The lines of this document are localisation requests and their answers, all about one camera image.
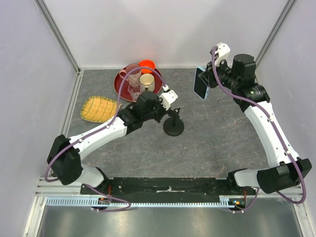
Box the cream ceramic mug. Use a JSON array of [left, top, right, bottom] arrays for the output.
[[139, 74, 155, 92]]

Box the yellow bamboo tray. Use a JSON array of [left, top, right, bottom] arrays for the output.
[[80, 96, 121, 123]]

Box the slotted grey cable duct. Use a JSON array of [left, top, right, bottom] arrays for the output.
[[46, 192, 243, 207]]

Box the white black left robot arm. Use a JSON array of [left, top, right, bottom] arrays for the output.
[[47, 90, 178, 194]]

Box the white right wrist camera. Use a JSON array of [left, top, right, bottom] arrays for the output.
[[211, 42, 231, 67]]

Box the orange bowl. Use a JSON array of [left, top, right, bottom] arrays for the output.
[[138, 60, 156, 74]]

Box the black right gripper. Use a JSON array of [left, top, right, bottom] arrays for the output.
[[199, 57, 240, 90]]

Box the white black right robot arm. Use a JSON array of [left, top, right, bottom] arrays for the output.
[[194, 54, 312, 195]]

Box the round red tray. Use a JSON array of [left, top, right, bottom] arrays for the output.
[[113, 66, 164, 103]]

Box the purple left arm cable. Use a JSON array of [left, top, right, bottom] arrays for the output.
[[44, 68, 169, 212]]

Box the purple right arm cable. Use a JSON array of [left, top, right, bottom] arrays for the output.
[[210, 45, 307, 213]]

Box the black phone stand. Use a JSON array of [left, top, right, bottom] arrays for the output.
[[163, 108, 184, 137]]

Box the smartphone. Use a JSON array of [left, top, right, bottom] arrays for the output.
[[193, 66, 209, 100]]

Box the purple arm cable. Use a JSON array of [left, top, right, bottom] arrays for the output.
[[44, 68, 169, 212], [210, 45, 307, 213]]

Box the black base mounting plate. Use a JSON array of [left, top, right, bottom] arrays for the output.
[[95, 177, 256, 199]]

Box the pink floral mug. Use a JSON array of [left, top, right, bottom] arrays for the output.
[[118, 63, 142, 87]]

